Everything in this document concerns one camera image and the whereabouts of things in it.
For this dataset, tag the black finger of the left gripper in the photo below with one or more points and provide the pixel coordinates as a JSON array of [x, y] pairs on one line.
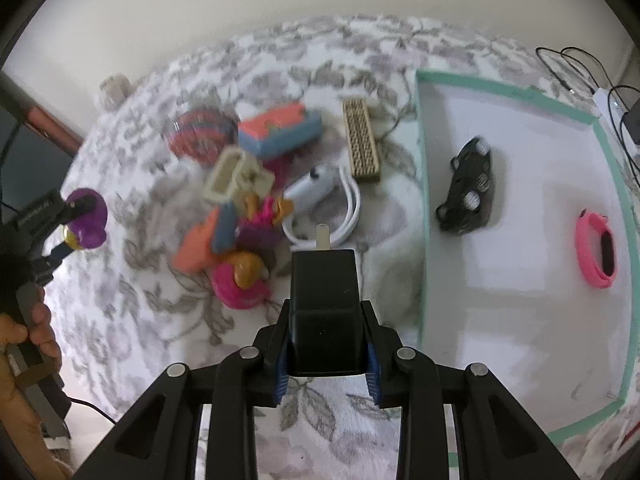
[[79, 206]]

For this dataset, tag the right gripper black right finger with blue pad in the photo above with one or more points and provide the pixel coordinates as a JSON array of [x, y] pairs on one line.
[[387, 375]]

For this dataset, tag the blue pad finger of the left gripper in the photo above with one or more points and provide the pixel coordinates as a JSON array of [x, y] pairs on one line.
[[60, 252]]

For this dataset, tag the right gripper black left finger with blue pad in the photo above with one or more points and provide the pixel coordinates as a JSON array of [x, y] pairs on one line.
[[270, 379]]

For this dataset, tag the black rectangular box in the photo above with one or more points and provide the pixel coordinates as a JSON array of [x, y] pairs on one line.
[[325, 321]]

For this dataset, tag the pink duck toy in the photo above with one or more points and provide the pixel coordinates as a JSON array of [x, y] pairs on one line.
[[244, 246]]

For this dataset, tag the orange blue stick toy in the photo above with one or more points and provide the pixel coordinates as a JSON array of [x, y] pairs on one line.
[[209, 242]]

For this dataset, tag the clear dome with pink toy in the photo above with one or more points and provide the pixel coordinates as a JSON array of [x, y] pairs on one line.
[[202, 134]]

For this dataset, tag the cream plastic toy piece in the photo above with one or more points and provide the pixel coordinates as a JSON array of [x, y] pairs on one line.
[[235, 174]]

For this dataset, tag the black toy car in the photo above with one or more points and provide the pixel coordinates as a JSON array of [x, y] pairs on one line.
[[469, 200]]

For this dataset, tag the gold patterned harmonica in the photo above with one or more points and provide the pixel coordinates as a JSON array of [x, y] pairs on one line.
[[363, 154]]

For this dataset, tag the orange blue foam block toy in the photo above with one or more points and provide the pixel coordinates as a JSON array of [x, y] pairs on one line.
[[279, 131]]

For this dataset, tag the pink swim goggles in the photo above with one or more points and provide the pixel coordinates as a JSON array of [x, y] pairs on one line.
[[595, 249]]

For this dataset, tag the person's hand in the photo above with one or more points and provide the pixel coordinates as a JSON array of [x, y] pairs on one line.
[[19, 419]]

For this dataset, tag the purple yellow round toy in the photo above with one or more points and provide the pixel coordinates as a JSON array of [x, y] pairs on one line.
[[86, 232]]

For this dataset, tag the white crochet yarn ball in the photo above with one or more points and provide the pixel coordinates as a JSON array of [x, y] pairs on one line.
[[113, 91]]

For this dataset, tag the floral grey white blanket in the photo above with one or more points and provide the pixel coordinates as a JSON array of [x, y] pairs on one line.
[[123, 312]]

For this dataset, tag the teal shallow cardboard tray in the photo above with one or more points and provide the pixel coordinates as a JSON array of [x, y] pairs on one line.
[[511, 295]]

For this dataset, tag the white power strip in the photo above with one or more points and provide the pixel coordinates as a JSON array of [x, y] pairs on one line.
[[612, 111]]

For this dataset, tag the black power adapter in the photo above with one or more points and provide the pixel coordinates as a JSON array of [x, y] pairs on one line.
[[631, 121]]

